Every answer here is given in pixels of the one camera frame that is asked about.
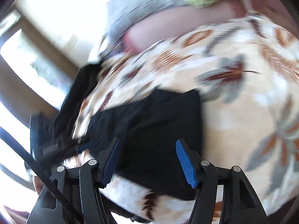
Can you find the black cable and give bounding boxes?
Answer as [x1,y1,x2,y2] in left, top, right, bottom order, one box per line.
[0,126,81,224]

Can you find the black pants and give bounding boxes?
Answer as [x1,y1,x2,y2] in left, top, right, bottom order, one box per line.
[87,89,203,200]

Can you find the grey quilted blanket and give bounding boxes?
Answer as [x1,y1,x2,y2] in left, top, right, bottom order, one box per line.
[106,0,189,43]

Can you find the black garment at bed edge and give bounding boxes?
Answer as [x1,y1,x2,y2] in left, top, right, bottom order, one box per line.
[53,60,104,138]

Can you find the leaf pattern fleece blanket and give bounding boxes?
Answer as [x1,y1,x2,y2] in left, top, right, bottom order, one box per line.
[73,13,298,215]

